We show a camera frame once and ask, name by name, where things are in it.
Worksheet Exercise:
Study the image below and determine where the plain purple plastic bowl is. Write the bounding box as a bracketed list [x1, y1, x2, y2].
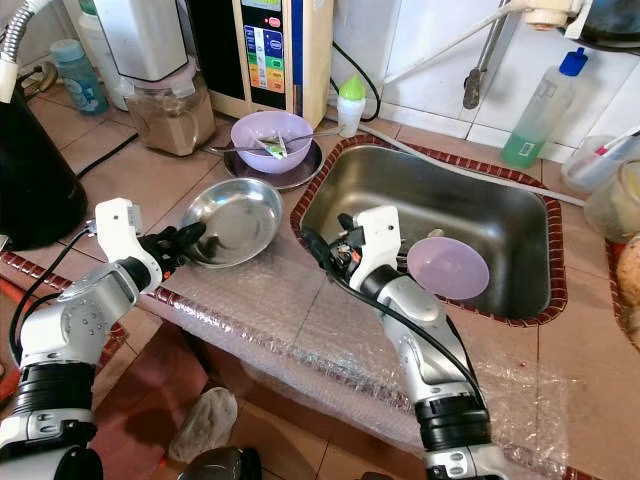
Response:
[406, 236, 492, 302]

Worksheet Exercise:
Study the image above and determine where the steel kitchen sink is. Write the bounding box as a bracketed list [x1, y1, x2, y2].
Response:
[295, 138, 569, 328]

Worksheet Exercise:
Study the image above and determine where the dark round plate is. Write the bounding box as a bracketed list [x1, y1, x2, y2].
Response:
[222, 140, 324, 191]

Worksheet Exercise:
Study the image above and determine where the steel spoon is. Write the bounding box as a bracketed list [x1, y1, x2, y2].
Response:
[203, 128, 349, 157]

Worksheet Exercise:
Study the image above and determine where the bubble wrap sheet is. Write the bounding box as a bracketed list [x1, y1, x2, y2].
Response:
[150, 250, 576, 471]

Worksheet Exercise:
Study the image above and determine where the purple bowl with scraps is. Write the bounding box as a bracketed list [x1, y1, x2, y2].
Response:
[229, 110, 315, 176]

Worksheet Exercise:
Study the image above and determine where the small white bottle green cap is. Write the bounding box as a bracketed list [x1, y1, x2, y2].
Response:
[335, 75, 367, 139]

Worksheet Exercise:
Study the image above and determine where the orange plastic basin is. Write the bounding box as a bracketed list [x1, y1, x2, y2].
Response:
[0, 275, 23, 401]

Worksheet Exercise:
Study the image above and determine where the white foot cover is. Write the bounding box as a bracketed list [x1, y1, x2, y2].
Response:
[168, 387, 233, 464]

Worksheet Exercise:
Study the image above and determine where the teal plastic bottle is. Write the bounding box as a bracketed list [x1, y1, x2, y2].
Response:
[50, 38, 109, 116]

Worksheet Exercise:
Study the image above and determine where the water ionizer with button panel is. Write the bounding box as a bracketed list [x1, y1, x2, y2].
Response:
[190, 0, 336, 121]

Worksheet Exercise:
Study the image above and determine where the white blender with glass jar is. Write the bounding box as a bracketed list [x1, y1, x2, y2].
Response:
[115, 0, 216, 158]

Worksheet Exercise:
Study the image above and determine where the thin white pipe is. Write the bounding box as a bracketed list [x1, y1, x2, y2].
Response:
[360, 120, 586, 207]

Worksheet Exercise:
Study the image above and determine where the white plastic jug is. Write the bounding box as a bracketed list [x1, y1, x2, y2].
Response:
[75, 0, 136, 111]

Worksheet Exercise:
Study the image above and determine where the dish soap bottle blue cap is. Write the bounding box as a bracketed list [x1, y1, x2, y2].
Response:
[500, 47, 589, 169]

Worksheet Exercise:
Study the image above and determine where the clear plastic container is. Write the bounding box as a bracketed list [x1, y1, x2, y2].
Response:
[560, 130, 640, 243]

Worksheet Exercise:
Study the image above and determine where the bagged bread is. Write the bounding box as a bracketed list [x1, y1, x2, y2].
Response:
[605, 235, 640, 351]

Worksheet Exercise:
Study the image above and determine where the black pan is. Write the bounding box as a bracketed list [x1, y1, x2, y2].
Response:
[582, 0, 640, 51]

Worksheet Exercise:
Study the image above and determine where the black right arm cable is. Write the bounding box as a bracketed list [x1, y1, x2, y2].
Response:
[298, 228, 486, 401]

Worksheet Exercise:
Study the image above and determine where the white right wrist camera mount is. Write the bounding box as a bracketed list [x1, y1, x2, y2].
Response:
[350, 204, 407, 298]

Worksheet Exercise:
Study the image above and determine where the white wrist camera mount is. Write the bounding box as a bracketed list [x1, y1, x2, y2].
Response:
[94, 197, 145, 266]
[350, 204, 407, 298]

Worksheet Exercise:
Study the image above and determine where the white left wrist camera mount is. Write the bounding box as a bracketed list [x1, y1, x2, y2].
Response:
[94, 197, 145, 266]

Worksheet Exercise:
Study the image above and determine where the steel wall faucet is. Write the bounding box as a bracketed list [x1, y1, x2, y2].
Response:
[462, 0, 511, 111]

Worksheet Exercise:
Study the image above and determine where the flexible silver white hose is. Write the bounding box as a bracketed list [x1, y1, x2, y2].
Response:
[0, 0, 56, 104]

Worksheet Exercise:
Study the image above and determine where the white tap with hose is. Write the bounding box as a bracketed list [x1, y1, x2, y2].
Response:
[380, 0, 591, 86]

